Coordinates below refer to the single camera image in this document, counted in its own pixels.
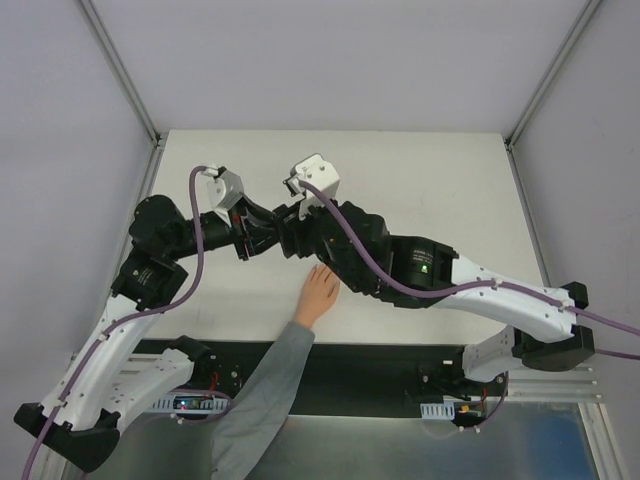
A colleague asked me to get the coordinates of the mannequin hand with nails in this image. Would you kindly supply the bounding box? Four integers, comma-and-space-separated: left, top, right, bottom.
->
293, 264, 341, 329

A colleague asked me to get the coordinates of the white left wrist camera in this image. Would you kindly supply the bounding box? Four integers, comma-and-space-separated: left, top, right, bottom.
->
203, 165, 244, 226

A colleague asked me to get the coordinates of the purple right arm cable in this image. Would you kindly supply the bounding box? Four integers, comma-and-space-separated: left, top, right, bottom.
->
298, 180, 640, 361

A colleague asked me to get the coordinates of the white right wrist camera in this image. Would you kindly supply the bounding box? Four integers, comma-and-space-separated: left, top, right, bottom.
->
283, 153, 340, 220

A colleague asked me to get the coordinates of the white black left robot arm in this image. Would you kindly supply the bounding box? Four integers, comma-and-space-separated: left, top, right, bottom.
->
14, 195, 279, 474

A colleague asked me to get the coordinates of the aluminium rail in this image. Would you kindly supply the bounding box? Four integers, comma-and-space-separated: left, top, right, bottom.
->
507, 366, 603, 403

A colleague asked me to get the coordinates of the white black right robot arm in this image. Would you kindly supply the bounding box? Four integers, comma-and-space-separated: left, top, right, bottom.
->
275, 202, 595, 395

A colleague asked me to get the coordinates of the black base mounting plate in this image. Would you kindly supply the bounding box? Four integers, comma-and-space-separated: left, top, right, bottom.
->
139, 338, 516, 419

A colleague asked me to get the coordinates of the aluminium frame post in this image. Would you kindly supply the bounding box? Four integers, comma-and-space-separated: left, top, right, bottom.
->
75, 0, 164, 148
504, 0, 605, 152

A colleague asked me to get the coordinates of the left aluminium frame post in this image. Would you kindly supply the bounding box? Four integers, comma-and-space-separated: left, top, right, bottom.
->
75, 0, 164, 148

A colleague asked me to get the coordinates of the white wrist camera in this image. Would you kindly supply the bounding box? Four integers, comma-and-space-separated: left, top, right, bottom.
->
203, 165, 244, 226
283, 153, 340, 220

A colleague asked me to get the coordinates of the grey sleeved forearm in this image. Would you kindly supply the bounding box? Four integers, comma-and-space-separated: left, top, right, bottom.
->
211, 322, 315, 479

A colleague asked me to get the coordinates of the white right cable duct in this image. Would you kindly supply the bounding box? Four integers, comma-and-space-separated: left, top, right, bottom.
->
420, 401, 456, 421

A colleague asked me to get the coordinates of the right aluminium frame post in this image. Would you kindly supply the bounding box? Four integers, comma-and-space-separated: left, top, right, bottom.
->
504, 0, 605, 152

